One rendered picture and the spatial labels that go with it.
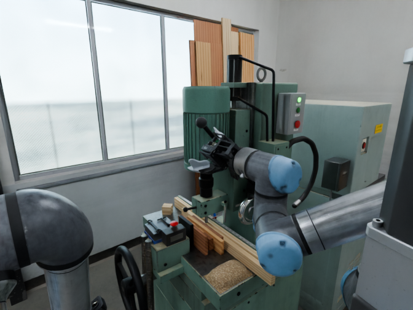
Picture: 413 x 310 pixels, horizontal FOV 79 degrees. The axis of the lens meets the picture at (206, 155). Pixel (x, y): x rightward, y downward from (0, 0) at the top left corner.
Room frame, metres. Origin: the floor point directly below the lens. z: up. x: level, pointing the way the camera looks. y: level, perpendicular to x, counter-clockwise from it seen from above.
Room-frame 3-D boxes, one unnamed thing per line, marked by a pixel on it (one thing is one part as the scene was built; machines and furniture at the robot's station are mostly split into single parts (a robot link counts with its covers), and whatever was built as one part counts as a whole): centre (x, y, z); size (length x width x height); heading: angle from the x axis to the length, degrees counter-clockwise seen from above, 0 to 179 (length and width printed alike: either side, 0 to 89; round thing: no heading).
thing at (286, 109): (1.02, -0.34, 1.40); 0.10 x 0.06 x 0.16; 126
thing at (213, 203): (0.96, -0.02, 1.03); 0.14 x 0.07 x 0.09; 126
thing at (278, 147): (0.95, -0.26, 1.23); 0.09 x 0.08 x 0.15; 126
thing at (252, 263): (0.88, -0.05, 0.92); 0.55 x 0.02 x 0.04; 36
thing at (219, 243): (0.90, 0.01, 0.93); 0.24 x 0.01 x 0.06; 36
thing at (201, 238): (0.88, 0.06, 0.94); 0.20 x 0.01 x 0.08; 36
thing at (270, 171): (0.54, -0.15, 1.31); 0.11 x 0.08 x 0.09; 36
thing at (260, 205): (0.52, -0.15, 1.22); 0.11 x 0.08 x 0.11; 172
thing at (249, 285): (0.89, 0.09, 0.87); 0.61 x 0.30 x 0.06; 36
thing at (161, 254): (0.84, 0.16, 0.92); 0.15 x 0.13 x 0.09; 36
